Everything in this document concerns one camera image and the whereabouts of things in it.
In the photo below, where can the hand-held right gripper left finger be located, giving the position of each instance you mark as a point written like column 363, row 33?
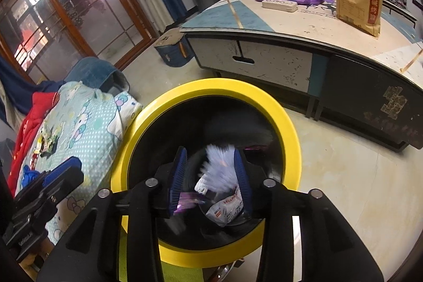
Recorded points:
column 176, row 183

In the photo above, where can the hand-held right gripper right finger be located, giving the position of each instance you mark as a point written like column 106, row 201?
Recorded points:
column 243, row 179

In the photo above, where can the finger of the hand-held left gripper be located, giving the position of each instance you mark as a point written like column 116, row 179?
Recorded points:
column 62, row 169
column 66, row 184

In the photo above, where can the purple foil wrapper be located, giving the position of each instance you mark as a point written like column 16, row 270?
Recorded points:
column 188, row 202

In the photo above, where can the lavender foam fruit net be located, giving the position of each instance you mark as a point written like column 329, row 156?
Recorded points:
column 216, row 166

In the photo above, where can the small red wrapper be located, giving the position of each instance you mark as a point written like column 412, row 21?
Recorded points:
column 34, row 159

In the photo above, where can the yellow snack packet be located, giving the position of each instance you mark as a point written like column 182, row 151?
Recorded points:
column 49, row 141

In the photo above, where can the white red print packet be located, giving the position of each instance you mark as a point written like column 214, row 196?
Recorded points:
column 224, row 209

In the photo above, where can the yellow rimmed black trash bin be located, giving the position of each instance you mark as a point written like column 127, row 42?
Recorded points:
column 231, row 90

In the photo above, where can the person's left hand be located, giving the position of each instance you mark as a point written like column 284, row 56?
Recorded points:
column 38, row 257

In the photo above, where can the cartoon cat printed blanket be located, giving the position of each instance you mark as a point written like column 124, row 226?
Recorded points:
column 92, row 126

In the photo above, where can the red floral blanket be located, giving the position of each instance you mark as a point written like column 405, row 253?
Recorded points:
column 29, row 123

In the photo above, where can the silver metal bowl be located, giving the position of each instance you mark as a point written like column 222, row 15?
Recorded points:
column 224, row 273

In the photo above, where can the wide blue curtain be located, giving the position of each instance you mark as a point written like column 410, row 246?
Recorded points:
column 16, row 83

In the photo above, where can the blue denim sofa cover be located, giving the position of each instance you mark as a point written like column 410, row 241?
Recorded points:
column 92, row 74

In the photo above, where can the blue box stool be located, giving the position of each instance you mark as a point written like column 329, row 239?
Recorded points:
column 172, row 52

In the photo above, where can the wooden glass sliding door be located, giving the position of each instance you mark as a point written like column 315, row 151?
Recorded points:
column 66, row 11

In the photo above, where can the marble top coffee table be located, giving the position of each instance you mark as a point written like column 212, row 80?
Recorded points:
column 297, row 24

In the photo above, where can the white power strip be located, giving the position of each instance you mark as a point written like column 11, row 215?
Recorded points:
column 279, row 4

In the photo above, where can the thin wooden stick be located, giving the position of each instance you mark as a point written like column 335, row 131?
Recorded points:
column 411, row 61

